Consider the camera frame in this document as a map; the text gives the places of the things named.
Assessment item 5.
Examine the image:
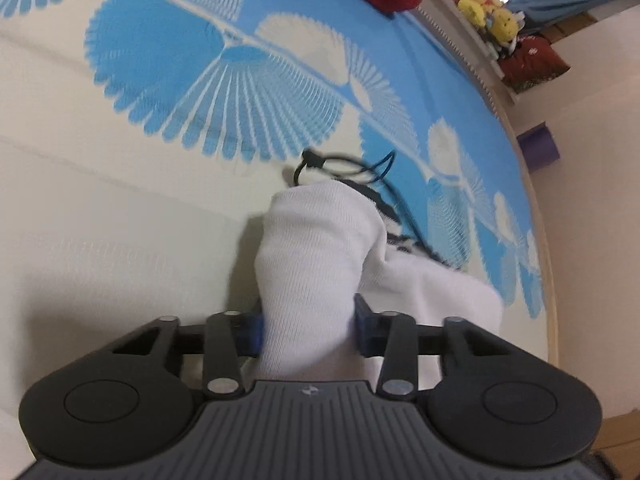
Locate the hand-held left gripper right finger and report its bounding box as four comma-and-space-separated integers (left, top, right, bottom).
353, 293, 522, 401

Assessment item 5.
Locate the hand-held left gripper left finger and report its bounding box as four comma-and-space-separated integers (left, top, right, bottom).
105, 308, 265, 401

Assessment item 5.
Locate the black white striped hooded shirt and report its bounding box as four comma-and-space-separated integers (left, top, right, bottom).
250, 147, 505, 393

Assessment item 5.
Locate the blue fan print bed sheet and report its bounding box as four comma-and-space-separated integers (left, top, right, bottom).
0, 0, 552, 461

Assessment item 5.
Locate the purple box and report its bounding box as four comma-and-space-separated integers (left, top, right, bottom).
517, 126, 559, 174

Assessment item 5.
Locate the white window sill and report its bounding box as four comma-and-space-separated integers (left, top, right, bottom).
417, 0, 517, 107

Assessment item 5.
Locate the red patterned cushion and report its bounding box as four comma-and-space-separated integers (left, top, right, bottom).
497, 34, 571, 94

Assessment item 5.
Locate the pile of yellow plush toys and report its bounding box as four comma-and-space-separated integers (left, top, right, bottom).
447, 0, 527, 57

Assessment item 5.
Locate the blue curtain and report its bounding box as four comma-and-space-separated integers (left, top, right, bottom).
505, 0, 640, 29

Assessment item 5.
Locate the wooden bed frame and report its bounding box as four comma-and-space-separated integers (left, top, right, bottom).
492, 90, 564, 367

